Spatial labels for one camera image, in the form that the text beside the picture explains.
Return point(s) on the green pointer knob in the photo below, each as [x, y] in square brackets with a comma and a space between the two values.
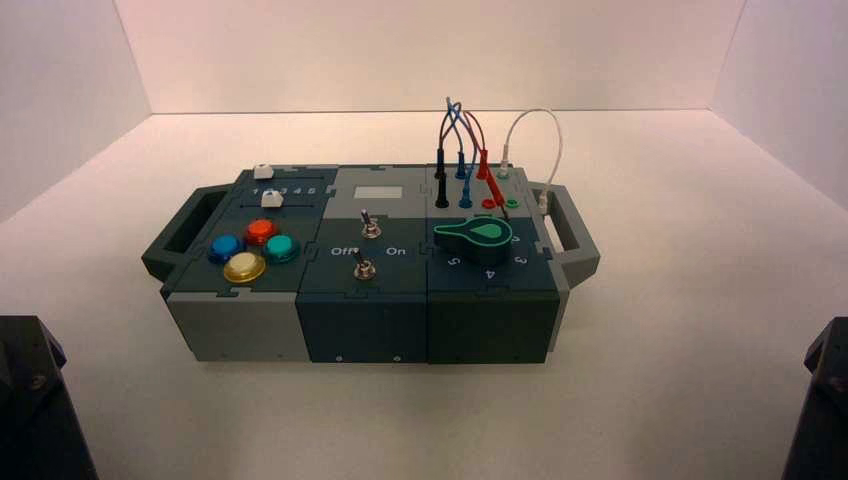
[487, 233]

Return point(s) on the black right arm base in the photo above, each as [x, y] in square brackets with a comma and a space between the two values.
[821, 411]

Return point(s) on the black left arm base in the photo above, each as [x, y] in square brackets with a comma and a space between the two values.
[33, 411]

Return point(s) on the white slider knob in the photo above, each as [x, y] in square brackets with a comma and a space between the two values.
[264, 171]
[272, 199]

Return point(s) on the small grey display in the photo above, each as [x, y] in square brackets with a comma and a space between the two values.
[378, 193]

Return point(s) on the red socket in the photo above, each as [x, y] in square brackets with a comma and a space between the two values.
[489, 204]

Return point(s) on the green socket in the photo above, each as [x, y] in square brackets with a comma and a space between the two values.
[514, 203]

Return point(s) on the dark green grey task box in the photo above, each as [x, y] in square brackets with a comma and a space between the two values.
[361, 318]

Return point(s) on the teal push button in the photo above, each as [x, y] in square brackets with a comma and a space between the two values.
[281, 248]

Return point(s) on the red push button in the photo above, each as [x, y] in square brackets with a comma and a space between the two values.
[260, 231]

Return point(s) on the yellow push button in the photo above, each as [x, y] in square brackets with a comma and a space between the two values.
[244, 267]

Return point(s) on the blue push button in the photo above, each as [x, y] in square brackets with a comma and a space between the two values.
[225, 248]

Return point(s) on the metal toggle switch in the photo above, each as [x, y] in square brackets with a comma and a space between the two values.
[364, 269]
[370, 228]

